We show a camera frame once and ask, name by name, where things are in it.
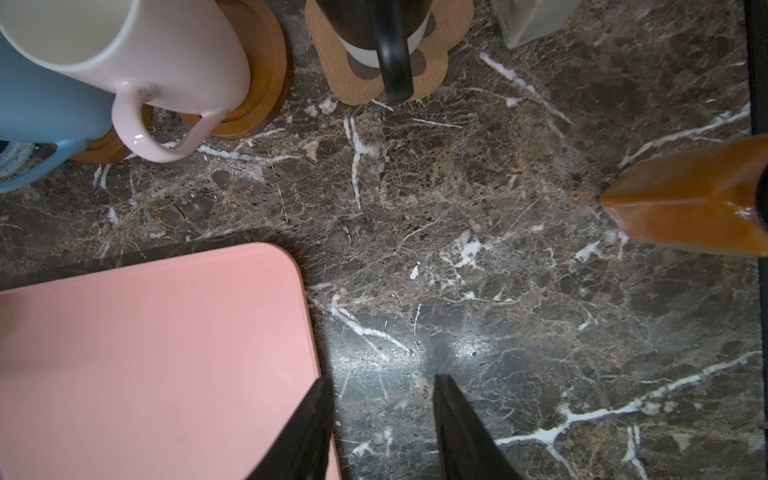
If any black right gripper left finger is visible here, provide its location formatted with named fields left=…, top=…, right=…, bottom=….
left=246, top=377, right=334, bottom=480

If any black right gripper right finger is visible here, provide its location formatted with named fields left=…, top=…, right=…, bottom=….
left=433, top=374, right=522, bottom=480

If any brown wooden coaster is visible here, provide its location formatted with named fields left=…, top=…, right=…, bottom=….
left=164, top=1, right=292, bottom=144
left=71, top=128, right=132, bottom=165

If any brown paw shaped coaster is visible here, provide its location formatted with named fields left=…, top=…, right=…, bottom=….
left=305, top=0, right=474, bottom=106

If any white pink mug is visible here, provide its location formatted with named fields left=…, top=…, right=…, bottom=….
left=1, top=0, right=250, bottom=163

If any black mug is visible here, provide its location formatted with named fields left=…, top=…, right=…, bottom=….
left=317, top=0, right=432, bottom=105

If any blue mug white inside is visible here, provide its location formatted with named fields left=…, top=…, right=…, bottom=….
left=1, top=38, right=114, bottom=194

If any blue grey round coaster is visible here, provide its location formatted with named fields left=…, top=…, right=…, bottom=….
left=0, top=141, right=36, bottom=178

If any pink rectangular tray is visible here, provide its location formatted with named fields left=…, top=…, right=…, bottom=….
left=1, top=243, right=321, bottom=479

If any small amber bottle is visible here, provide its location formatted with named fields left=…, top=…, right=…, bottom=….
left=600, top=134, right=767, bottom=257

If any small olive bottle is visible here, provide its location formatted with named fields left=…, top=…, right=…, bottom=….
left=490, top=0, right=582, bottom=49

